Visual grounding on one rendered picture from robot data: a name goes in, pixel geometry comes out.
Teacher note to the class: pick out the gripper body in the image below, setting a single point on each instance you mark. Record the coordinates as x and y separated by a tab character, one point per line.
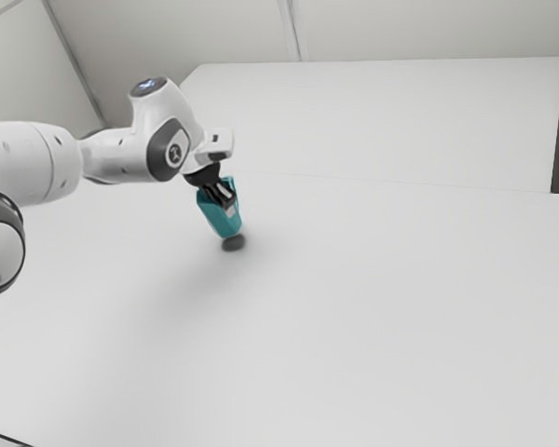
205	175

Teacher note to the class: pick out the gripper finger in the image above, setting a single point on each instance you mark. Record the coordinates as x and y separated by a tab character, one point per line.
224	197

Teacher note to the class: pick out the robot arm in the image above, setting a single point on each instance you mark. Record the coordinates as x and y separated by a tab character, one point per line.
107	151

